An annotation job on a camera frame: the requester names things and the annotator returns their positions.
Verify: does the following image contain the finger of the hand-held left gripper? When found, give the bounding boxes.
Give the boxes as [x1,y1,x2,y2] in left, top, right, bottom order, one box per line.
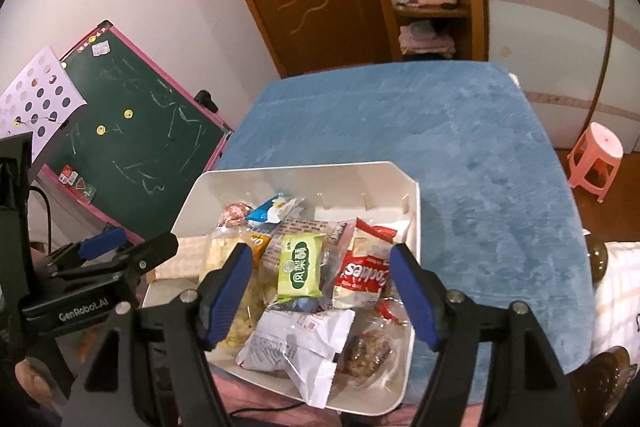
[47,227,128,275]
[115,233,180,293]

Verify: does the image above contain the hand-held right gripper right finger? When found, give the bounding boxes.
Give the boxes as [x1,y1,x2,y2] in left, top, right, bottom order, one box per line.
[389,243,583,427]

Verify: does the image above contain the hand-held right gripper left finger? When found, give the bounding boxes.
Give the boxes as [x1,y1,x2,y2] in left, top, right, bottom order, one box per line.
[62,243,256,427]

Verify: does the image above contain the large clear puffed rice pack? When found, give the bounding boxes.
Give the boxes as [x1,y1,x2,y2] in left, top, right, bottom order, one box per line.
[200,232,273,350]

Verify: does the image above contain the red white cookie packet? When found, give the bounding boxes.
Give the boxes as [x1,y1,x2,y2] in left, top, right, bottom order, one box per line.
[332,218,411,310]

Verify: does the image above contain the white orange snack packet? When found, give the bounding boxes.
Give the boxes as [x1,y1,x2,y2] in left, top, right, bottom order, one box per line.
[247,229,273,265]

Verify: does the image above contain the brown nut bar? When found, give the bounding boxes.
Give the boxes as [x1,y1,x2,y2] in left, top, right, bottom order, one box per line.
[340,327,401,388]

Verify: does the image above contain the green snack packet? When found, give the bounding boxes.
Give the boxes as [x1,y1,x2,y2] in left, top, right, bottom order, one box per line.
[272,232,326,303]

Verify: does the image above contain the white printed snack packet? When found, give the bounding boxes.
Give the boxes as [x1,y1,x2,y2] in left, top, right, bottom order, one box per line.
[235,307,356,408]

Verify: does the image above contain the red white crinkled candy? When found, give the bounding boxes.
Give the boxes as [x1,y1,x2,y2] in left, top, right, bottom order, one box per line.
[220,203,253,228]

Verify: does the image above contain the blue white snack packet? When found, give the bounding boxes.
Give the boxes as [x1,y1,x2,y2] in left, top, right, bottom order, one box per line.
[246,194,303,225]

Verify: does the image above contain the clear printed cake pack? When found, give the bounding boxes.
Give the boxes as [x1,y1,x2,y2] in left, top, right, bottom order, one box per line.
[262,217,351,268]

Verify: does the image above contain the white plastic box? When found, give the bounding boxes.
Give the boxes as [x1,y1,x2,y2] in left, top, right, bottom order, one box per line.
[142,162,421,415]

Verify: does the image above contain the blue fluffy blanket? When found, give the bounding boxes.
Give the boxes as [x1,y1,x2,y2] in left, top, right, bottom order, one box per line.
[212,61,598,408]

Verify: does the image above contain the white perforated board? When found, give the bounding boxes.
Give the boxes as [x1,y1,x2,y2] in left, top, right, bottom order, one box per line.
[0,46,88,162]

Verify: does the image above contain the dark brown round object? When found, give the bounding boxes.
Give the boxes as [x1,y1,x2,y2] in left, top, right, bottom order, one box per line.
[587,237,608,285]

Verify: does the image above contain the checkered cloth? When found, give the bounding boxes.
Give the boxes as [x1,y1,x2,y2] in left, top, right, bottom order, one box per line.
[592,242,640,358]

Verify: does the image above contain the brown glossy wooden piece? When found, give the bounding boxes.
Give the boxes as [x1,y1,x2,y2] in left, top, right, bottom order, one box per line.
[570,347,638,413]

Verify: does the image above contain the pink plastic stool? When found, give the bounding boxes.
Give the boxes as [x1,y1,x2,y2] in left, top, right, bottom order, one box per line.
[567,123,626,202]

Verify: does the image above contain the folded pink cloths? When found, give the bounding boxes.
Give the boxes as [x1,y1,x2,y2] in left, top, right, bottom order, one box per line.
[398,21,457,56]

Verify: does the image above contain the green chalkboard pink frame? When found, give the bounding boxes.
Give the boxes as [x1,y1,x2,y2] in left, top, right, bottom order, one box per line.
[37,21,233,243]

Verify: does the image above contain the thin dark cable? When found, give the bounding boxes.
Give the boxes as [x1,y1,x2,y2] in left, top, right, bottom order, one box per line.
[577,0,616,150]

